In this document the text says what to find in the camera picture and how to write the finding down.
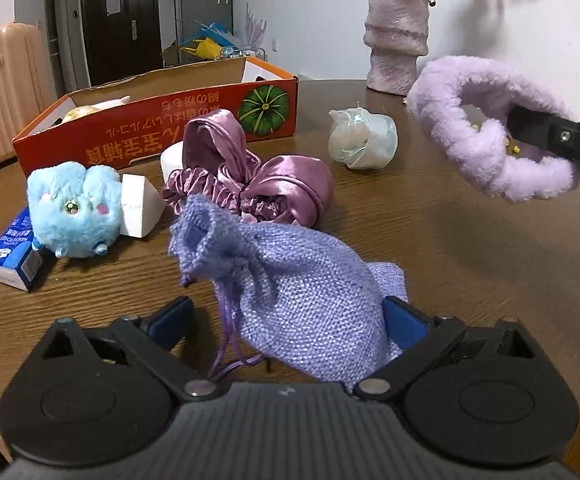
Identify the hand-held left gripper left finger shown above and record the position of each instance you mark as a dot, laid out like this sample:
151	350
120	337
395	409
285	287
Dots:
170	321

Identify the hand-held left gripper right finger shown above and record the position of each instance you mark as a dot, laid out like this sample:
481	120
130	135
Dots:
410	327

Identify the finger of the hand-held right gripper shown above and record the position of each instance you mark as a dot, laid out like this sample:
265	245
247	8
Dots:
545	127

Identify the purple fluffy headband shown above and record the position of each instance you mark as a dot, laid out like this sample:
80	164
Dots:
445	125

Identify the white foam wedge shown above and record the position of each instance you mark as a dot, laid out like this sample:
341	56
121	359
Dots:
140	210

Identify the blue plush toy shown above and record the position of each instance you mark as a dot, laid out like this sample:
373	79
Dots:
75	210

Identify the blue tissue packet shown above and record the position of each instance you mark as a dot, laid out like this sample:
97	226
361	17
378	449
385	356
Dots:
12	255

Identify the purple satin scrunchie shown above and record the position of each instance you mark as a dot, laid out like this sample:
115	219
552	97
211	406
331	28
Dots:
290	180

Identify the red cardboard box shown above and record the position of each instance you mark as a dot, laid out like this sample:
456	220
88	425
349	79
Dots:
145	135

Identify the yellow spotted plush toy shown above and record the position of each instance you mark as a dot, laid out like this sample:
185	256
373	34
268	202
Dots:
77	114

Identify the yellow flower crumbs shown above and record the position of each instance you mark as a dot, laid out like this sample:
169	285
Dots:
514	149

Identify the purple ceramic vase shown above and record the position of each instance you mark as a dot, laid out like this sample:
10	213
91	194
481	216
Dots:
395	35

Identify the brown cardboard box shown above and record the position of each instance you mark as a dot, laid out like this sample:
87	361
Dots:
171	55

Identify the dark entrance door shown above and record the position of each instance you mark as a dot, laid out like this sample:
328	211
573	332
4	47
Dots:
140	50

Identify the cart with bottles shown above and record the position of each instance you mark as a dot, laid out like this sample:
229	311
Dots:
242	53

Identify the yellow and blue bags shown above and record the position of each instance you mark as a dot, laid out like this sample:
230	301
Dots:
210	45

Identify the pink ribbed suitcase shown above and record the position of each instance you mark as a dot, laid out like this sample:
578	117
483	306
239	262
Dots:
5	85

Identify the paper note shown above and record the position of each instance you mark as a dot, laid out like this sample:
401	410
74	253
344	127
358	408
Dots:
113	5

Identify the purple wall decoration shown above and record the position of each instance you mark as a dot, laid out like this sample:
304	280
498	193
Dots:
255	30

